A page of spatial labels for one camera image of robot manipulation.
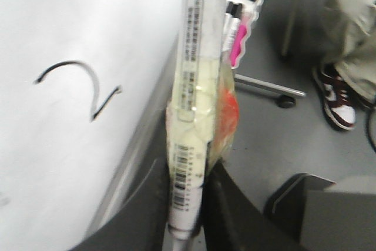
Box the white whiteboard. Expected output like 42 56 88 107
1 0 181 250

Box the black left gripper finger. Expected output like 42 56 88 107
202 159 303 251

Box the grey box on floor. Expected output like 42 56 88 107
263 173 375 250

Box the grey whiteboard marker ledge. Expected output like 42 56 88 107
69 39 177 250

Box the black caster wheel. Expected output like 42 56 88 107
276 95 296 109

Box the beige trouser leg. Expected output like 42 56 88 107
323 0 375 102

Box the black capped marker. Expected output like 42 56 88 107
221 2 243 52

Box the pink item in tray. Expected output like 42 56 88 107
230 24 248 68

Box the maroon white sneaker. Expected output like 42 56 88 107
313 65 356 130

